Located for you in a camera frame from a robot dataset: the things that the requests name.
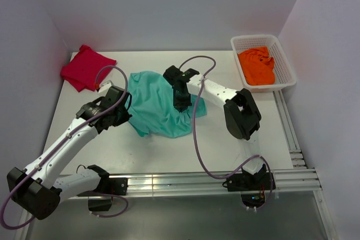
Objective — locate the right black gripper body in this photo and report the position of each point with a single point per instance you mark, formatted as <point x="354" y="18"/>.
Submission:
<point x="181" y="100"/>

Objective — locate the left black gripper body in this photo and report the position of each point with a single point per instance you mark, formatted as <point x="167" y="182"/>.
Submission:
<point x="124" y="109"/>

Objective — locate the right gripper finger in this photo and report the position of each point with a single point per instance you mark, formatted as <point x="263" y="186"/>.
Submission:
<point x="184" y="108"/>
<point x="177" y="108"/>

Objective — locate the teal t shirt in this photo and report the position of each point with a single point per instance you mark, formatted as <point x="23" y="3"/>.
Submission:
<point x="152" y="107"/>

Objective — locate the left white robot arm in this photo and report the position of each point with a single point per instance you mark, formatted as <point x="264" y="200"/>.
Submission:
<point x="39" y="189"/>

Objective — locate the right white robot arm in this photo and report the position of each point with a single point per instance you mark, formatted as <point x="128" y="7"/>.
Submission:
<point x="241" y="114"/>

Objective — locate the folded red t shirt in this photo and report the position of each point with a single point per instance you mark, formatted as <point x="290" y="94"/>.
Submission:
<point x="82" y="70"/>

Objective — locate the orange t shirt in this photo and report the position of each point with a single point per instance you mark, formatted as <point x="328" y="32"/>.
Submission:
<point x="257" y="66"/>

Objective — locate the white plastic basket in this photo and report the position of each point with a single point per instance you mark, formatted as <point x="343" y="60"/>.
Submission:
<point x="283" y="72"/>

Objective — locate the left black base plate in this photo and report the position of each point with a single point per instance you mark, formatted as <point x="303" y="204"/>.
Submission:
<point x="113" y="186"/>

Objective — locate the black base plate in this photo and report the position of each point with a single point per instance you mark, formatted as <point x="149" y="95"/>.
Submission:
<point x="113" y="186"/>
<point x="246" y="182"/>

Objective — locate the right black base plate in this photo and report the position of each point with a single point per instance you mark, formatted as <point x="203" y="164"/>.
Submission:
<point x="246" y="182"/>

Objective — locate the aluminium rail frame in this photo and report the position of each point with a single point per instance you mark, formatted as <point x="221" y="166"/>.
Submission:
<point x="161" y="167"/>

